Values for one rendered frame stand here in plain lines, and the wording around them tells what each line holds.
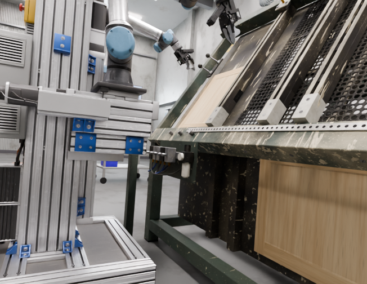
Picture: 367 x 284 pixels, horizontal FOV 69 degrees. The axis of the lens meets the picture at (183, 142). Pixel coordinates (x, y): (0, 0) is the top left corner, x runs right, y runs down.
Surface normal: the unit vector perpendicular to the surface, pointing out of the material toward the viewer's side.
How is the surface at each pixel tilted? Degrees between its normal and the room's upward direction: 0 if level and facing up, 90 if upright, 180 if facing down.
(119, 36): 97
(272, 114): 90
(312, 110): 90
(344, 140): 56
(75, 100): 90
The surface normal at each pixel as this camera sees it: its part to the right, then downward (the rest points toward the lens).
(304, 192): -0.87, -0.07
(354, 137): -0.67, -0.62
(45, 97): 0.46, 0.03
